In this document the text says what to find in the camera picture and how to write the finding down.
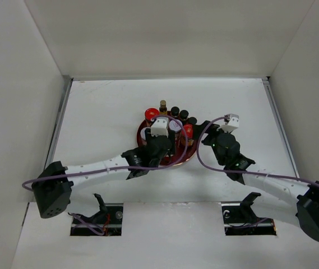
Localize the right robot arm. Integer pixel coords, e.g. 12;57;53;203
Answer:
195;117;319;242

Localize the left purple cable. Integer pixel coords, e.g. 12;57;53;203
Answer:
21;115;189;192

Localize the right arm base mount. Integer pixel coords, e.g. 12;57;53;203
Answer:
221;192;276;236

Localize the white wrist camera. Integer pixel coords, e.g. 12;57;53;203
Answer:
150;117;169;137
219;114;239;133

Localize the small yellow-label brown bottle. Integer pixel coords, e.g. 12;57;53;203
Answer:
159;100;168;115

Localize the purple cable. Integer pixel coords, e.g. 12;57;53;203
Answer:
197;115;319;197
21;115;189;192

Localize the black-cap spice bottle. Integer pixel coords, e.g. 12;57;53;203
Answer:
170;106;180;119
179;110;189;122
187;117;197;125

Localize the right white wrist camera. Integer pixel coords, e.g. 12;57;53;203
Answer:
219;114;239;133

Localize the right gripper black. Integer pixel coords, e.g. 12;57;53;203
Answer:
192;120;233;166

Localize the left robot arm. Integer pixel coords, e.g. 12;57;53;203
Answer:
31;130;175;219

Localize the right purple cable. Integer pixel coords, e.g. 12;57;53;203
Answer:
197;115;319;197

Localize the red-lid sauce jar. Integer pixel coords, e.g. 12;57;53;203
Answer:
180;124;194;147
144;108;160;127

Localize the white-lid jar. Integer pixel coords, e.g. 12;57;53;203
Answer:
140;127;151;145
168;120;182;146

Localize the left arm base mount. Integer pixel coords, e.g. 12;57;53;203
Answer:
70;194;124;236

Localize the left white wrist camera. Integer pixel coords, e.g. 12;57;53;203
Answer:
150;117;169;137

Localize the round red lacquer tray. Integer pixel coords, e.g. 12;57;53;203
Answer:
136;114;198;166

